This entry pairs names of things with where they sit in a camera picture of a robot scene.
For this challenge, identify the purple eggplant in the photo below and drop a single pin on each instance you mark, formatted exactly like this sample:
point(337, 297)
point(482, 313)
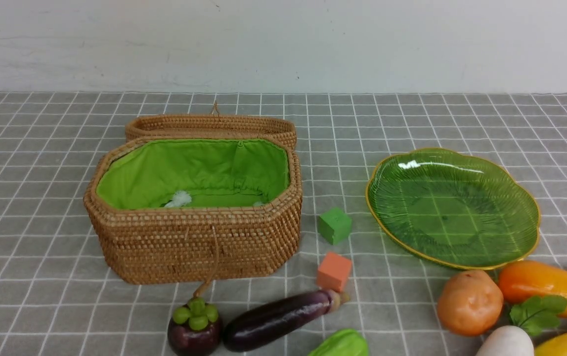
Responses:
point(265, 324)

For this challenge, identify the dark purple mangosteen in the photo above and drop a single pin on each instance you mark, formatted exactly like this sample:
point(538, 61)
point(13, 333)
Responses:
point(195, 328)

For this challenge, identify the green chayote vegetable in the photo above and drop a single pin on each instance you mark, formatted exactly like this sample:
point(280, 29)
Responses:
point(344, 342)

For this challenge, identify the brown potato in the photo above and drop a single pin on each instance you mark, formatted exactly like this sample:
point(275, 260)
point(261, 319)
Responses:
point(470, 303)

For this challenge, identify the orange mango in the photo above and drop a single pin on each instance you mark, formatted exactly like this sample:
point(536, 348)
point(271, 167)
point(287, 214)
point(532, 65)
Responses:
point(521, 280)

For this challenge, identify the white radish with leaves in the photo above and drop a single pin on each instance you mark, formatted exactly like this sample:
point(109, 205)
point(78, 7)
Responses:
point(528, 319)

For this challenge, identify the green foam cube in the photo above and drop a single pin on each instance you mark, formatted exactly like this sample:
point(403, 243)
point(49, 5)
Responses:
point(334, 225)

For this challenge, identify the orange foam cube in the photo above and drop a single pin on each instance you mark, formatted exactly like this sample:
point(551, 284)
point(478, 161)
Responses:
point(333, 272)

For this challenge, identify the woven wicker basket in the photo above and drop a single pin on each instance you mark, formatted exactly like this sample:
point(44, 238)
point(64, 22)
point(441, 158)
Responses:
point(175, 209)

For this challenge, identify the green glass leaf plate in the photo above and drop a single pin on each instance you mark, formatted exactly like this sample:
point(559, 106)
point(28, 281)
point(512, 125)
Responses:
point(455, 210)

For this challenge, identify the grey checkered tablecloth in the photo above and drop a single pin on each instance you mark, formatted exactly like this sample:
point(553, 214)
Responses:
point(59, 298)

